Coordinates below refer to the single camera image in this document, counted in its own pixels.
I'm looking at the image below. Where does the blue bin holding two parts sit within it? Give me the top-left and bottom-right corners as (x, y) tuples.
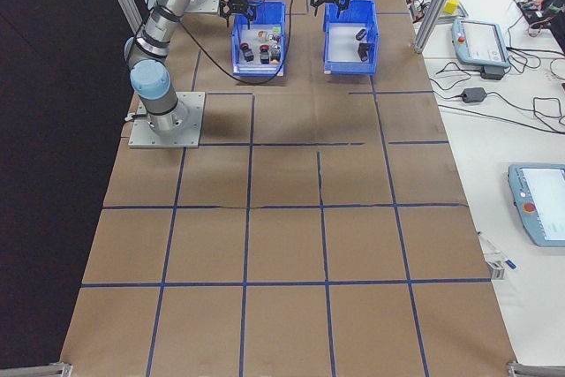
(323, 0), (380, 76)

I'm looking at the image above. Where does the black frame cover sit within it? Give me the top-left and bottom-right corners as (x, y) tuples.
(0, 0), (134, 367)

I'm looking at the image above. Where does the black electronics box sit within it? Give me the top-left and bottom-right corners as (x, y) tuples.
(523, 0), (565, 30)

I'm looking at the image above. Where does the aluminium corner profile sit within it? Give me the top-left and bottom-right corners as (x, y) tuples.
(505, 359), (565, 377)
(0, 361), (74, 377)

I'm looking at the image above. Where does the black power adapter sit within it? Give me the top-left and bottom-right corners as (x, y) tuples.
(479, 64), (507, 82)
(460, 87), (488, 104)

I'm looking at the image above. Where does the grey blue teach pendant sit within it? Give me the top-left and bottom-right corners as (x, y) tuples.
(506, 162), (565, 249)
(449, 18), (512, 68)

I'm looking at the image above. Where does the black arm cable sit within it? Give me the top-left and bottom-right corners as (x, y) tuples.
(174, 0), (311, 86)

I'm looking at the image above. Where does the clear white pen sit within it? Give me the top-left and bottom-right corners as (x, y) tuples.
(476, 230), (504, 263)

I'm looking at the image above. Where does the black desk cable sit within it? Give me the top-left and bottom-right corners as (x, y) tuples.
(531, 94), (565, 121)
(505, 19), (565, 73)
(434, 89), (565, 134)
(430, 61), (485, 100)

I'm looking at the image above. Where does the small grey box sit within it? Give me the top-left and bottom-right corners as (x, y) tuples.
(486, 260), (508, 282)

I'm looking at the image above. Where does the blue bin holding pushbuttons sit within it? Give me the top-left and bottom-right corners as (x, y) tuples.
(231, 0), (288, 77)

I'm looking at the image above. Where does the white desk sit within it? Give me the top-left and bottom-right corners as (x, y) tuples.
(390, 0), (565, 367)

